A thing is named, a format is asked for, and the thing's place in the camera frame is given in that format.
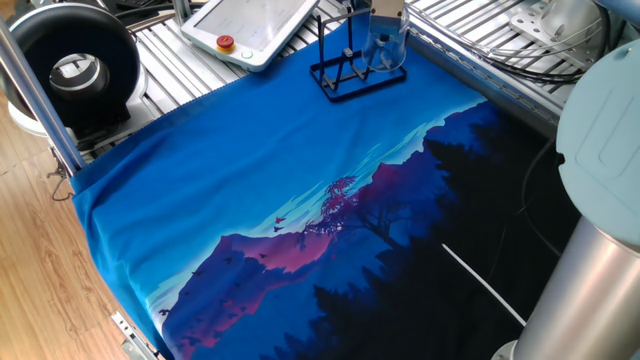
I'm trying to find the white rounded device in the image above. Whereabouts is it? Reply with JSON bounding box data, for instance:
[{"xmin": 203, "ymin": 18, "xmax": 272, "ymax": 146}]
[{"xmin": 538, "ymin": 0, "xmax": 607, "ymax": 52}]

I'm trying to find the clear plastic cup with handle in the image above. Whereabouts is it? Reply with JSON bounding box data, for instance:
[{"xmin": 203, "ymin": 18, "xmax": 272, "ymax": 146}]
[{"xmin": 360, "ymin": 7, "xmax": 411, "ymax": 74}]

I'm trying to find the white teach pendant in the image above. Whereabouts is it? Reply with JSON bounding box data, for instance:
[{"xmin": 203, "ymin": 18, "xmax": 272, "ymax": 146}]
[{"xmin": 180, "ymin": 0, "xmax": 321, "ymax": 73}]

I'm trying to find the aluminium frame post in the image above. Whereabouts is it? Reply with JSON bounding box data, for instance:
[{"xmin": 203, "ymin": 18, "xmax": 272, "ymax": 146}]
[{"xmin": 0, "ymin": 19, "xmax": 87, "ymax": 175}]

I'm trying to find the grey Schunk gripper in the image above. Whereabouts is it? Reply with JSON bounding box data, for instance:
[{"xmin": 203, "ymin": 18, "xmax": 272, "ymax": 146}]
[{"xmin": 368, "ymin": 0, "xmax": 406, "ymax": 37}]

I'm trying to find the black wire cup rack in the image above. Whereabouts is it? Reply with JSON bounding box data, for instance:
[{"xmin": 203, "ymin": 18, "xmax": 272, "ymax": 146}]
[{"xmin": 309, "ymin": 4, "xmax": 409, "ymax": 104}]

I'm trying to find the blue landscape print cloth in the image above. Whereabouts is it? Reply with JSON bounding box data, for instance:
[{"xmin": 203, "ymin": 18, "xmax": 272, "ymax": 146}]
[{"xmin": 69, "ymin": 12, "xmax": 584, "ymax": 360}]

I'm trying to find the black round duct fan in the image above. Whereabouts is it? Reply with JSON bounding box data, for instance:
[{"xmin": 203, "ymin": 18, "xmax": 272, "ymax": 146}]
[{"xmin": 0, "ymin": 2, "xmax": 149, "ymax": 151}]

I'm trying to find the metal corner bracket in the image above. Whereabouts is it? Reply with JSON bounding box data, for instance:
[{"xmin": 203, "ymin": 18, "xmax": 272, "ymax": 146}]
[{"xmin": 111, "ymin": 311, "xmax": 162, "ymax": 360}]

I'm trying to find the black cable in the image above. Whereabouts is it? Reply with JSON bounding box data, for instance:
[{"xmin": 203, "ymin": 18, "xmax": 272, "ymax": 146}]
[
  {"xmin": 409, "ymin": 0, "xmax": 614, "ymax": 86},
  {"xmin": 487, "ymin": 139, "xmax": 566, "ymax": 281}
]

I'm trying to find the white cable tie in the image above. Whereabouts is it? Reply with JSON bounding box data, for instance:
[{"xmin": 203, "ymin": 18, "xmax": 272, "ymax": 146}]
[{"xmin": 440, "ymin": 242, "xmax": 528, "ymax": 328}]

